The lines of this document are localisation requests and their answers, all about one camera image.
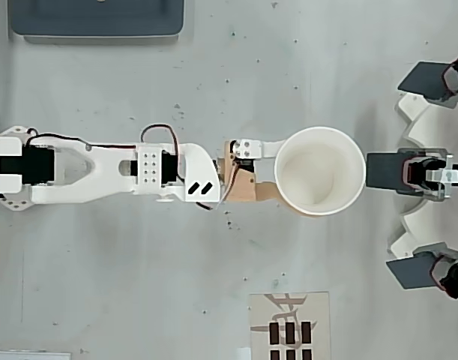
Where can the tan gripper with servo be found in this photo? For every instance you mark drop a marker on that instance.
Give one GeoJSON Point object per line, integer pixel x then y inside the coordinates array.
{"type": "Point", "coordinates": [240, 184]}

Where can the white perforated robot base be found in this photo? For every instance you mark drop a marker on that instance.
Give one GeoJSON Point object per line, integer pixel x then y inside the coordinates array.
{"type": "Point", "coordinates": [15, 130]}

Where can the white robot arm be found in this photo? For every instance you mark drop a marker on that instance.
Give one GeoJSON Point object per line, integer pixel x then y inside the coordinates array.
{"type": "Point", "coordinates": [101, 176]}

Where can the printed paper mat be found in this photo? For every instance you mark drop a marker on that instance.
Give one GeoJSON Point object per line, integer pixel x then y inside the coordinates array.
{"type": "Point", "coordinates": [318, 311]}

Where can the dark grey flat plate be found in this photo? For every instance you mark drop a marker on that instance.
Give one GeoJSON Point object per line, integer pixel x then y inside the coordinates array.
{"type": "Point", "coordinates": [412, 272]}
{"type": "Point", "coordinates": [384, 170]}
{"type": "Point", "coordinates": [423, 80]}

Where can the white gear-shaped wheel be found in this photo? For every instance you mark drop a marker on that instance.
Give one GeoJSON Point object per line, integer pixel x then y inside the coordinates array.
{"type": "Point", "coordinates": [431, 123]}

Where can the grey plastic tray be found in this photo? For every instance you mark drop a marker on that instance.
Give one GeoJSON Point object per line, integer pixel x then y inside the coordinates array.
{"type": "Point", "coordinates": [97, 18]}

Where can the black servo with grey bracket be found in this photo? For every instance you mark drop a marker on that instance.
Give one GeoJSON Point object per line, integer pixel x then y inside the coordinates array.
{"type": "Point", "coordinates": [457, 78]}
{"type": "Point", "coordinates": [451, 273]}
{"type": "Point", "coordinates": [434, 174]}

